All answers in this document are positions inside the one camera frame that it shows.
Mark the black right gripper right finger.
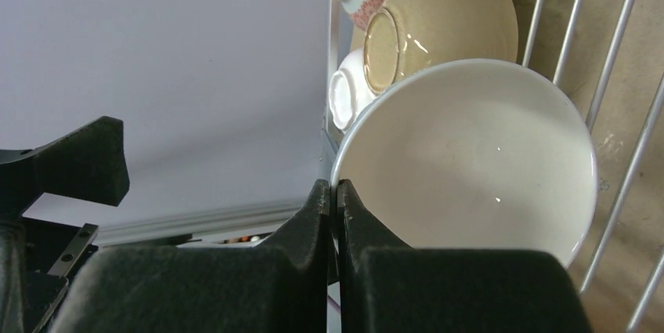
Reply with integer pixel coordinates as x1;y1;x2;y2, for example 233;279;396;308
337;180;592;332

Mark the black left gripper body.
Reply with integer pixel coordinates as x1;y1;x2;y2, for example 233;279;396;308
1;218;99;332

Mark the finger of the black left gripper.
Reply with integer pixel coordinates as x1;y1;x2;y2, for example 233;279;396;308
1;116;130;217

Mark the white orange bowl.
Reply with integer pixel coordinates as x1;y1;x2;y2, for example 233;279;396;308
330;59;598;266

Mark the cream white bowl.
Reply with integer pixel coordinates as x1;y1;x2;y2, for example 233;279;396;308
363;0;518;93

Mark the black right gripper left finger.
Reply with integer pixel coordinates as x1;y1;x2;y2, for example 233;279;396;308
51;179;330;332

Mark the plain white bowl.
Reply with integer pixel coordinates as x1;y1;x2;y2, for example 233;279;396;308
327;49;377;133

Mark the silver wire dish rack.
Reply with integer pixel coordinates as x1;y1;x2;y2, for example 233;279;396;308
321;0;664;333

